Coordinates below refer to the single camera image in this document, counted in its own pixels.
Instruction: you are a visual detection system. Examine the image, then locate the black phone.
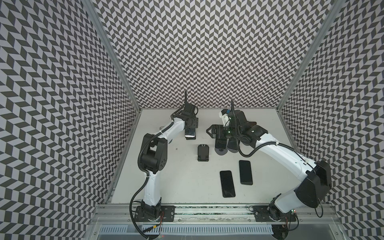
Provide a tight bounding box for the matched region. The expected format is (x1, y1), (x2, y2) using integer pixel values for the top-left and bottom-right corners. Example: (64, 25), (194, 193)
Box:
(239, 160), (253, 186)
(215, 132), (227, 152)
(227, 139), (238, 153)
(220, 171), (236, 198)
(185, 128), (196, 137)

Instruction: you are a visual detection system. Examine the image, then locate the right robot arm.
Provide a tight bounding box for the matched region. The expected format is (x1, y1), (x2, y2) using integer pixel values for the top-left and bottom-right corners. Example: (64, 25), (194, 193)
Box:
(206, 109), (332, 222)

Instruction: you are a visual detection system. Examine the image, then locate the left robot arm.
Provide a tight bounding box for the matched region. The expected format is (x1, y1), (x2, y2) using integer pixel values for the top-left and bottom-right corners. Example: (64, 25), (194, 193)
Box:
(138, 103), (199, 219)

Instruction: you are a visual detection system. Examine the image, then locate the grey round stand centre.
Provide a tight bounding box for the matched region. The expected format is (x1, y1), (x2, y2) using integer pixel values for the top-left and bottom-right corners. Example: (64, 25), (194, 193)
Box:
(215, 148), (228, 156)

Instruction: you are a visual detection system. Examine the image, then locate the black folding phone stand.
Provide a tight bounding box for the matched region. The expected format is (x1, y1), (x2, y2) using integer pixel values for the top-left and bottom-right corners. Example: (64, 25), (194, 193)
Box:
(197, 144), (210, 162)

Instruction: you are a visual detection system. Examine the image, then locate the white ribbed vent strip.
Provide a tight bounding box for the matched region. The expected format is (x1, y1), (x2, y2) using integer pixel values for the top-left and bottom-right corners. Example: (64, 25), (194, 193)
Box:
(99, 225), (273, 236)

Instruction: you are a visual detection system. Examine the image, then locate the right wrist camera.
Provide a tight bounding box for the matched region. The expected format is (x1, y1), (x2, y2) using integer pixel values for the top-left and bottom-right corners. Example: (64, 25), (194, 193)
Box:
(220, 109), (234, 128)

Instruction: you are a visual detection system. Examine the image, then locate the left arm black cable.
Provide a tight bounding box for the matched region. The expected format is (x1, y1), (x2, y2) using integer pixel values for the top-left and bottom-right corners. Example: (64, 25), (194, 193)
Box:
(128, 90), (193, 240)

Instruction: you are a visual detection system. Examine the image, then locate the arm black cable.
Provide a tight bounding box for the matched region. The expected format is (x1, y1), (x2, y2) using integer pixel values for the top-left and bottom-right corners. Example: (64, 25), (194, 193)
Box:
(128, 90), (193, 240)
(229, 98), (325, 219)

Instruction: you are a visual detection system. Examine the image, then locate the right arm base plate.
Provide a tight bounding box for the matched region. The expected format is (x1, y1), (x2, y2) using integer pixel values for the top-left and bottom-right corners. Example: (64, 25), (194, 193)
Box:
(251, 205), (297, 223)

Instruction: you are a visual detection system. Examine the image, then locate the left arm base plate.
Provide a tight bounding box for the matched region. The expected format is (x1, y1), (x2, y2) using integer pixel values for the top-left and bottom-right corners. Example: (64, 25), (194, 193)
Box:
(134, 205), (176, 223)

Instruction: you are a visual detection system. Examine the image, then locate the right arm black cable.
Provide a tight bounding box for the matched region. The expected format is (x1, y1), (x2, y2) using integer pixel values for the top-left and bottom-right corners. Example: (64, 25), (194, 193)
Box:
(229, 98), (325, 219)

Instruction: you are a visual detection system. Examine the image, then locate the aluminium front rail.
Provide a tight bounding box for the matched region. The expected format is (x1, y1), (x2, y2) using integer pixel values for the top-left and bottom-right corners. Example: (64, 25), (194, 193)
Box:
(89, 204), (342, 225)

